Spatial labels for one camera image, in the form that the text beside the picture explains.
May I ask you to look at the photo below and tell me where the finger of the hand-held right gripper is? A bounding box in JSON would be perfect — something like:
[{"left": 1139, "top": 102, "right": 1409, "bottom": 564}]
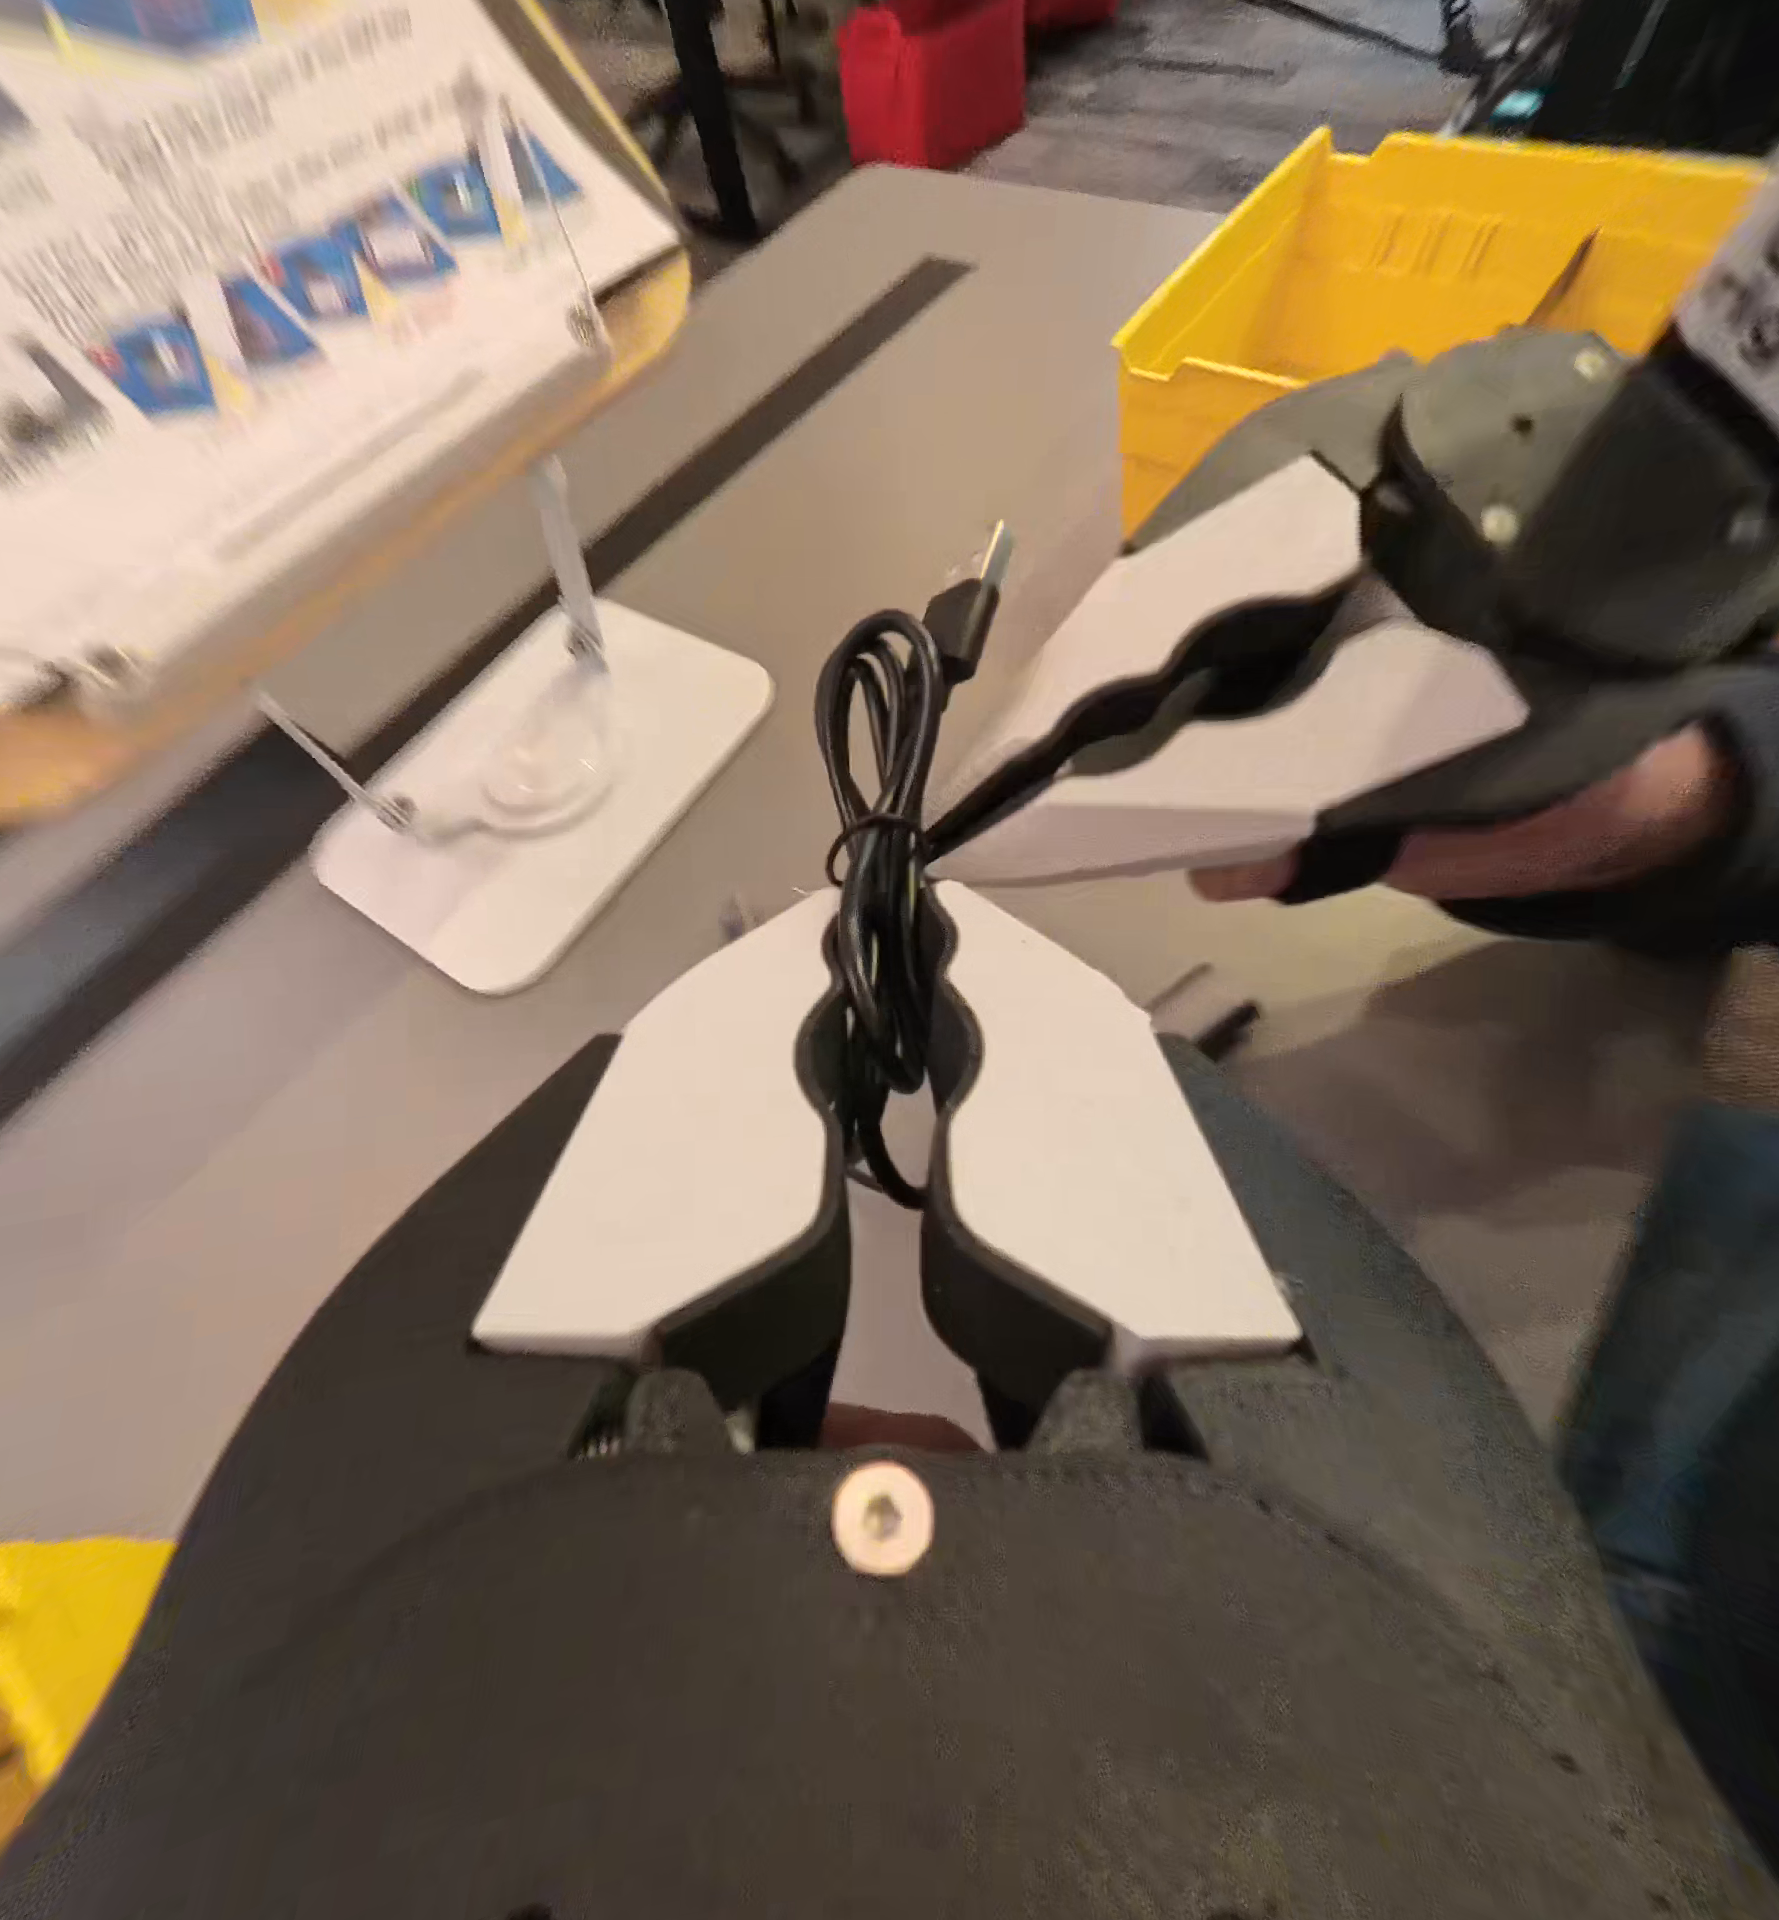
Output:
[
  {"left": 965, "top": 456, "right": 1371, "bottom": 797},
  {"left": 927, "top": 618, "right": 1531, "bottom": 888}
]

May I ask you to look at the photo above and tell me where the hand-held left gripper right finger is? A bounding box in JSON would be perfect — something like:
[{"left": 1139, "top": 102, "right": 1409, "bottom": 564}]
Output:
[{"left": 922, "top": 882, "right": 1300, "bottom": 1442}]

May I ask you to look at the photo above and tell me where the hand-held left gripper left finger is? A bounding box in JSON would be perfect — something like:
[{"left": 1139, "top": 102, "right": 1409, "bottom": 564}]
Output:
[{"left": 471, "top": 896, "right": 848, "bottom": 1442}]

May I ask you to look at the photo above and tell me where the black usb cable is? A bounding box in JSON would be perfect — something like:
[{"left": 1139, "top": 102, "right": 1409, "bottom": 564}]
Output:
[{"left": 817, "top": 518, "right": 1018, "bottom": 1214}]

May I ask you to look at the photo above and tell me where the person's right hand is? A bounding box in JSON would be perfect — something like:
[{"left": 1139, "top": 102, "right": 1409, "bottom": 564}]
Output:
[{"left": 1190, "top": 726, "right": 1743, "bottom": 911}]

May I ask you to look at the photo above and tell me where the yellow plastic bin with divider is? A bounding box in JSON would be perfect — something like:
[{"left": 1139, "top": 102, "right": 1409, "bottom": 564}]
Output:
[{"left": 1112, "top": 125, "right": 1779, "bottom": 647}]

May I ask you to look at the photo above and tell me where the white document stand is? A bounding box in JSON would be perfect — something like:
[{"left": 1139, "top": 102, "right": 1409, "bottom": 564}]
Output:
[{"left": 0, "top": 0, "right": 776, "bottom": 1001}]

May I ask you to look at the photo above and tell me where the red fabric bin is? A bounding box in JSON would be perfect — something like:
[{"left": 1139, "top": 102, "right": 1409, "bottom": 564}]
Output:
[{"left": 838, "top": 0, "right": 1031, "bottom": 172}]

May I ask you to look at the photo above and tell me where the black swivel chair base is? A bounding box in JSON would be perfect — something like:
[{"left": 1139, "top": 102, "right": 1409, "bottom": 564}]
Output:
[{"left": 632, "top": 0, "right": 829, "bottom": 244}]

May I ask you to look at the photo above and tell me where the person's blue jeans leg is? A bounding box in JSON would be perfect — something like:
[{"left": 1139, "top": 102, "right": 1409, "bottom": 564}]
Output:
[{"left": 1557, "top": 1105, "right": 1779, "bottom": 1920}]

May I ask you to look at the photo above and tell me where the printed instruction sheet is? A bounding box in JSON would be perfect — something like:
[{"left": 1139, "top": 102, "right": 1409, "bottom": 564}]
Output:
[{"left": 0, "top": 0, "right": 681, "bottom": 719}]

